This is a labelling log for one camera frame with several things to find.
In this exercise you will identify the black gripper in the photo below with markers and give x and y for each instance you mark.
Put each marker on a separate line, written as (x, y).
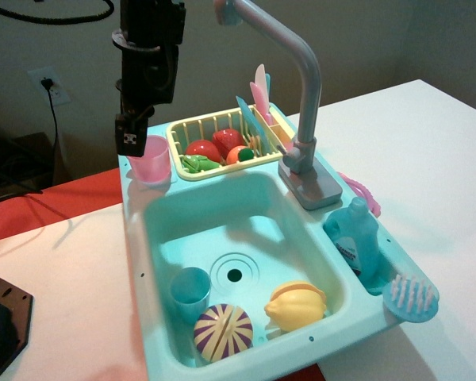
(148, 78)

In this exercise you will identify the pink plastic cup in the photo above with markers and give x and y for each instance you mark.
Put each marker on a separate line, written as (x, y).
(155, 164)

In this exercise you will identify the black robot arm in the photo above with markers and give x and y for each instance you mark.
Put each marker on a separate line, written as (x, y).
(148, 38)

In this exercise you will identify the teal plastic cup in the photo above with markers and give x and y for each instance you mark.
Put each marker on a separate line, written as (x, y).
(190, 290)

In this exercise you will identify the teal toy sink unit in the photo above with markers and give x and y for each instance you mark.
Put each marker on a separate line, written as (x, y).
(250, 234)

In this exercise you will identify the green toy vegetable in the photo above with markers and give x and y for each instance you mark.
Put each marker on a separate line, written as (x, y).
(198, 163)

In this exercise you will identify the red toy tomato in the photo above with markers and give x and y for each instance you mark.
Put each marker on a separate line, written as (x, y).
(204, 148)

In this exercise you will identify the red toy strawberry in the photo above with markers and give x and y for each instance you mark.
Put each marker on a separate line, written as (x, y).
(227, 139)

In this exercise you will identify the orange toy fruit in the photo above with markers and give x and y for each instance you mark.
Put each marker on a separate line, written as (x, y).
(239, 154)

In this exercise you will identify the yellow dish rack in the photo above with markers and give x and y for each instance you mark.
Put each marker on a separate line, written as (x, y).
(181, 133)

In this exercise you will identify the blue toy plate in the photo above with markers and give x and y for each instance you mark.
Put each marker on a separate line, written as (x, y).
(253, 123)

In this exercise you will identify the pink toy knife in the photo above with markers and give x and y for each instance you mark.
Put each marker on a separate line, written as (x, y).
(260, 92)

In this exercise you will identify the red cloth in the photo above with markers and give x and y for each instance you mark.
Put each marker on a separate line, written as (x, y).
(59, 203)

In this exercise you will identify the purple yellow striped toy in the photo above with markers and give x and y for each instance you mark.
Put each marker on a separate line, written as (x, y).
(223, 330)

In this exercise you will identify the yellow toy lemon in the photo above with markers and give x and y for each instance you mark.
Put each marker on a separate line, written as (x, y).
(296, 304)

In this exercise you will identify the blue dish soap bottle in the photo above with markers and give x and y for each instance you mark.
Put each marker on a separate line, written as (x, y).
(354, 232)

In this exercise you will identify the pink toy utensil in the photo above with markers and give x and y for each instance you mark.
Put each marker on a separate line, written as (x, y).
(363, 192)

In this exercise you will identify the blue scrub brush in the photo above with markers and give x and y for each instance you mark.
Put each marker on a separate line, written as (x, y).
(410, 299)

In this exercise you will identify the white wall outlet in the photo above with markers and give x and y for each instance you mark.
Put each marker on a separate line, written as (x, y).
(48, 84)

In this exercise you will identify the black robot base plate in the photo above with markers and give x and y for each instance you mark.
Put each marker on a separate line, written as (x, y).
(16, 308)

